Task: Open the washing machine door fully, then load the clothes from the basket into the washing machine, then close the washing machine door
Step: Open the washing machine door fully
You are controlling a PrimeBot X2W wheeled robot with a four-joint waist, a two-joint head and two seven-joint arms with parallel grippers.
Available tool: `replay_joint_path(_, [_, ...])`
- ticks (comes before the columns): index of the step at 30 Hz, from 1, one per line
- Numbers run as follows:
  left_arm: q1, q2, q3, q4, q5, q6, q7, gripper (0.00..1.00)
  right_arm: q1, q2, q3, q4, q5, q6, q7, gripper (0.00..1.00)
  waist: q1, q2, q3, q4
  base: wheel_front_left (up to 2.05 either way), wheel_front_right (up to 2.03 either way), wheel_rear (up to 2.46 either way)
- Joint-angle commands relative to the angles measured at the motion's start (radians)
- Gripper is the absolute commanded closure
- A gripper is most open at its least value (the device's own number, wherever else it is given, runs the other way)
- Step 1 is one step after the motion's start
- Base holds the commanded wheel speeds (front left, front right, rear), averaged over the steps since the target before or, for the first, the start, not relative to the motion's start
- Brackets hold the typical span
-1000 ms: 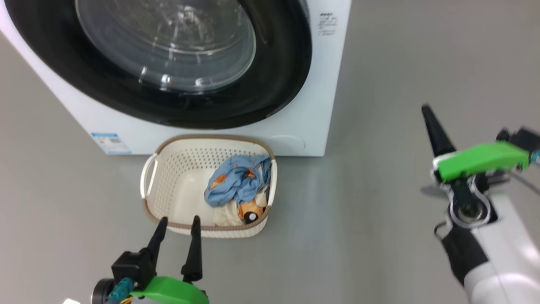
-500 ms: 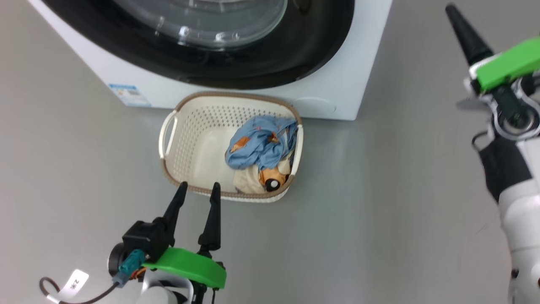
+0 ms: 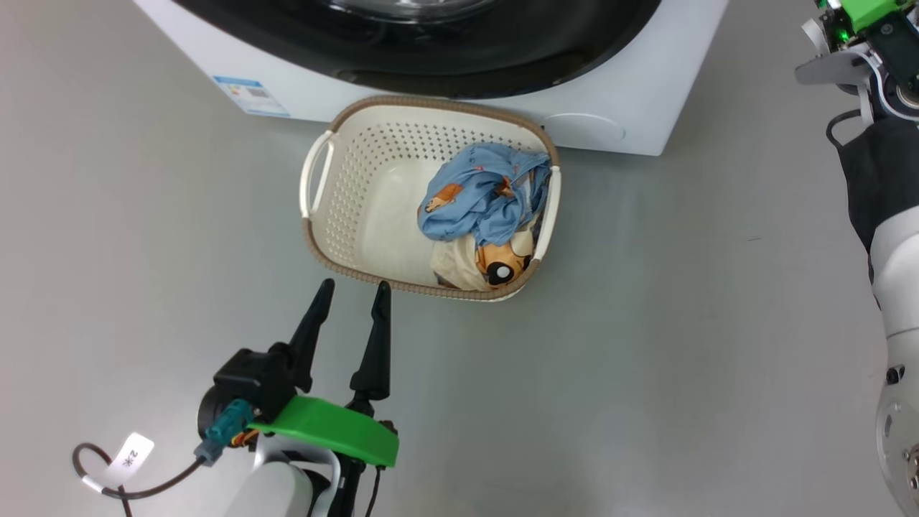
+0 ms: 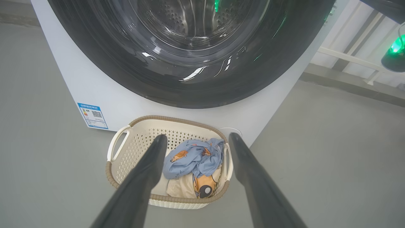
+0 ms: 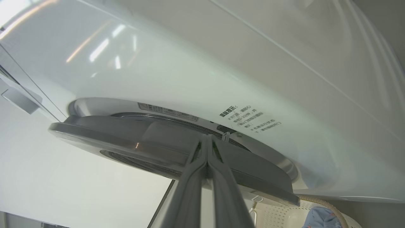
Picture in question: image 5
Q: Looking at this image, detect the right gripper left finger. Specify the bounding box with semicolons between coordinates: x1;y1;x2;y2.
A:
160;136;208;228

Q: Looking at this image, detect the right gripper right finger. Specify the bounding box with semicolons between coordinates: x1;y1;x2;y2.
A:
208;135;255;228

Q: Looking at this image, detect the white washing machine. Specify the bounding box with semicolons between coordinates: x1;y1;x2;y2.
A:
0;0;405;204

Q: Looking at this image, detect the cream perforated laundry basket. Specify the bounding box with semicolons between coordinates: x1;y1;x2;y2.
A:
249;194;363;228

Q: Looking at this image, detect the dark round washing machine door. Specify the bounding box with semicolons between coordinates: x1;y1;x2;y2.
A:
49;115;301;206

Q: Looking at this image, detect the blue cartoon print garment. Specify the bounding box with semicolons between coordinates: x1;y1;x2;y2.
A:
302;206;344;228

